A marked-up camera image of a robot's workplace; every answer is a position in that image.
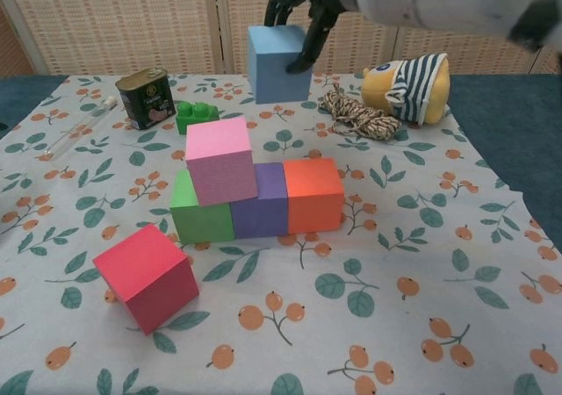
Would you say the light blue foam cube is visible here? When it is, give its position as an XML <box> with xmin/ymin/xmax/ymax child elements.
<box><xmin>247</xmin><ymin>25</ymin><xmax>313</xmax><ymax>105</ymax></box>

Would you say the pink foam cube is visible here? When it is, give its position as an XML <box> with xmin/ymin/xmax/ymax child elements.
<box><xmin>184</xmin><ymin>116</ymin><xmax>259</xmax><ymax>207</ymax></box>

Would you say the orange foam cube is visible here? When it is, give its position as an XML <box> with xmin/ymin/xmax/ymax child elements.
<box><xmin>282</xmin><ymin>157</ymin><xmax>346</xmax><ymax>234</ymax></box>

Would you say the purple foam cube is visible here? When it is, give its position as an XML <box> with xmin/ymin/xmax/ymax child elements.
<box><xmin>230</xmin><ymin>162</ymin><xmax>291</xmax><ymax>241</ymax></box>

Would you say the crimson red foam cube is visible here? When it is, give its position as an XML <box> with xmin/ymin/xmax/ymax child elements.
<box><xmin>92</xmin><ymin>224</ymin><xmax>200</xmax><ymax>336</ymax></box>

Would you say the yellow plush toy striped shirt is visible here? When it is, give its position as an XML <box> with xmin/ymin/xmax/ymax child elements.
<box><xmin>361</xmin><ymin>52</ymin><xmax>451</xmax><ymax>126</ymax></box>

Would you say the green toy building brick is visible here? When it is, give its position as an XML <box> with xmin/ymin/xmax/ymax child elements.
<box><xmin>176</xmin><ymin>101</ymin><xmax>220</xmax><ymax>136</ymax></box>

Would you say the woven folding screen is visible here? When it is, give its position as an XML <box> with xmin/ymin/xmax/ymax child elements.
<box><xmin>0</xmin><ymin>0</ymin><xmax>562</xmax><ymax>78</ymax></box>

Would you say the dark green tin can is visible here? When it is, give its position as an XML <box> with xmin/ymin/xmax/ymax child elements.
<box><xmin>115</xmin><ymin>67</ymin><xmax>174</xmax><ymax>131</ymax></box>

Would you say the green foam cube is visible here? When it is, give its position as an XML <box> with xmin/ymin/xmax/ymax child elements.
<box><xmin>169</xmin><ymin>169</ymin><xmax>236</xmax><ymax>245</ymax></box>

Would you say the clear glass test tube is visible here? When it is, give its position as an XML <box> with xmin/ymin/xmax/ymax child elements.
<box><xmin>46</xmin><ymin>97</ymin><xmax>118</xmax><ymax>162</ymax></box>

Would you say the floral fruit print tablecloth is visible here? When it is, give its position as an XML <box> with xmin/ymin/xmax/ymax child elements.
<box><xmin>0</xmin><ymin>73</ymin><xmax>562</xmax><ymax>395</ymax></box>

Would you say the striped twine rope bundle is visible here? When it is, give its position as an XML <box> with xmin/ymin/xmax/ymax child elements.
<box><xmin>318</xmin><ymin>83</ymin><xmax>403</xmax><ymax>142</ymax></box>

